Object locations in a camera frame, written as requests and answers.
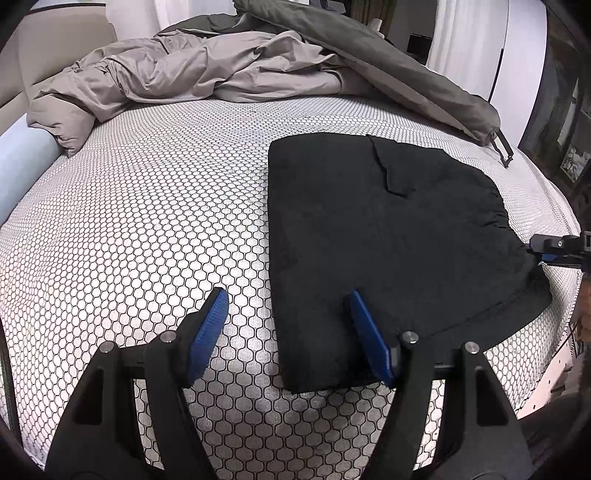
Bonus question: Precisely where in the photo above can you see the beige upholstered headboard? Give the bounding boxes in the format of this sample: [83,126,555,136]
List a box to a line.
[0,11,118,139]

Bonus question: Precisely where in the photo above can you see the light blue bolster pillow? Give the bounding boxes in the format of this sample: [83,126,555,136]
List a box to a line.
[0,113,61,227]

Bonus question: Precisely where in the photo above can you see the black pants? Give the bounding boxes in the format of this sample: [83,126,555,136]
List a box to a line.
[268,132,553,394]

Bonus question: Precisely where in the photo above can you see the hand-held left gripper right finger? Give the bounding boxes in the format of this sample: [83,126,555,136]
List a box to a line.
[347,289,536,480]

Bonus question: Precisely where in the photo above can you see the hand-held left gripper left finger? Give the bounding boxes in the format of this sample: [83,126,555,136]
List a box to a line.
[44,287,230,480]

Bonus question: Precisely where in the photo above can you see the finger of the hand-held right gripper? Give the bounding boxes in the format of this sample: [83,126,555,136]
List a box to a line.
[539,251,585,269]
[526,234,580,254]

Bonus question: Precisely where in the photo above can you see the olive green garment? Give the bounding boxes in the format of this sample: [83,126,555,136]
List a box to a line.
[157,0,514,168]

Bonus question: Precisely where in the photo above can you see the dark display cabinet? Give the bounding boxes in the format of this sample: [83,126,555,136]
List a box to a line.
[517,0,591,197]

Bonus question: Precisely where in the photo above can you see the white wardrobe door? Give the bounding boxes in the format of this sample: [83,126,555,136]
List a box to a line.
[425,0,548,148]

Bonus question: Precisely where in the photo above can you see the grey lilac garment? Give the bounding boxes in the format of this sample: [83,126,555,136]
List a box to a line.
[26,30,370,158]

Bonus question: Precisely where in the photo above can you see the white honeycomb pattern mattress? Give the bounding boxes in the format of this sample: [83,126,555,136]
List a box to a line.
[0,90,583,476]

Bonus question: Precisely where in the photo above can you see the small framed picture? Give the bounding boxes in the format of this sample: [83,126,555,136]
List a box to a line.
[556,138,591,185]

